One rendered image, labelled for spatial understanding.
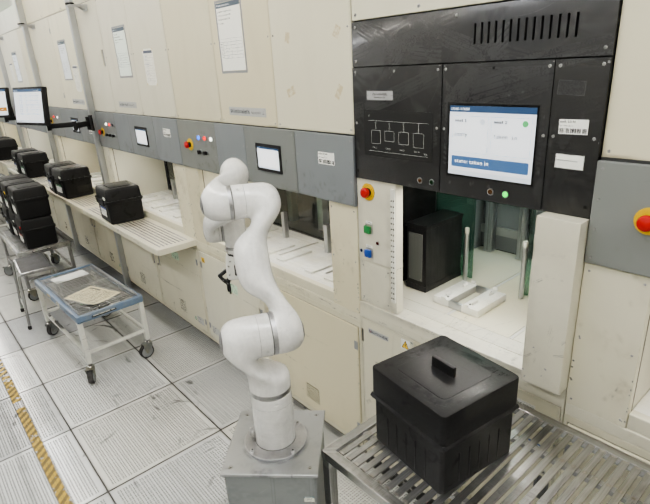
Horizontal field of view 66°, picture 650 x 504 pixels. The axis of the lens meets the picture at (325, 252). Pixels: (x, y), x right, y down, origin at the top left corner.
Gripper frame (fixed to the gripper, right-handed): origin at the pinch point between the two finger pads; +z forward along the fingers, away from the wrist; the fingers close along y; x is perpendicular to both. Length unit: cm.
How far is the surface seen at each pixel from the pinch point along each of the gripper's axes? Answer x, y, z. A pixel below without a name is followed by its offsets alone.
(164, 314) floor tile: 202, -48, 100
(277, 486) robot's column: -73, -3, 30
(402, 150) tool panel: -23, 59, -52
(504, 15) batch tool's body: -55, 74, -91
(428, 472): -90, 35, 21
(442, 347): -67, 51, 0
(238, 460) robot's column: -65, -12, 25
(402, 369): -74, 35, 0
